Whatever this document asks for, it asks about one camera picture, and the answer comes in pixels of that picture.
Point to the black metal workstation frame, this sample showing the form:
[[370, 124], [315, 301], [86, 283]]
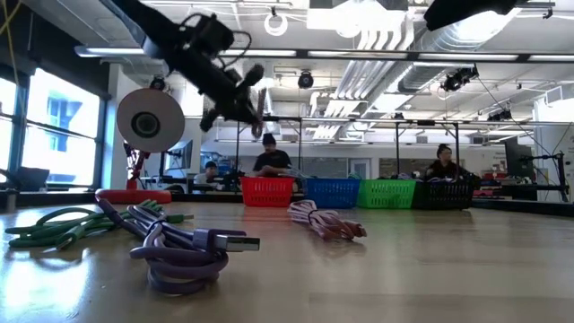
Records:
[[397, 143]]

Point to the red plastic basket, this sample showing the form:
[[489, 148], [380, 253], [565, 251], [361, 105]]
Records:
[[266, 192]]

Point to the long ceiling light strip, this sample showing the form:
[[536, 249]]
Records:
[[112, 50]]

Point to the black ceiling camera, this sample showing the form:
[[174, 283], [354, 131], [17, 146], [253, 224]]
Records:
[[306, 80]]

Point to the green plastic basket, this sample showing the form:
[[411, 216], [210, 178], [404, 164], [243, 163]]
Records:
[[386, 194]]

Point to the black plastic basket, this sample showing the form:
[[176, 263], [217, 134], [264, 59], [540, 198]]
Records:
[[444, 196]]

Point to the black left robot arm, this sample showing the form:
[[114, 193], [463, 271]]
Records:
[[148, 22]]

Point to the black overhead camera cluster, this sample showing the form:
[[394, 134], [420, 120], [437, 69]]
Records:
[[455, 81]]

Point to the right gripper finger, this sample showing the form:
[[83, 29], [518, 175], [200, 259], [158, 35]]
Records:
[[453, 8], [448, 20]]

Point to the blue plastic basket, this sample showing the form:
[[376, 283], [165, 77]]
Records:
[[333, 194]]

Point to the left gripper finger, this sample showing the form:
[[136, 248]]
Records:
[[252, 107], [242, 114]]

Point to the black computer monitor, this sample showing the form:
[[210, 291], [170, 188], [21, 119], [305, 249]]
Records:
[[518, 159]]

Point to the dark wall-side monitor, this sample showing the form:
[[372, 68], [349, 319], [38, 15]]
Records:
[[181, 154]]

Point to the person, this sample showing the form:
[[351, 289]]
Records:
[[208, 172], [271, 160], [444, 168]]

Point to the red desk lamp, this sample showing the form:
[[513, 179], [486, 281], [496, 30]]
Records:
[[134, 107]]

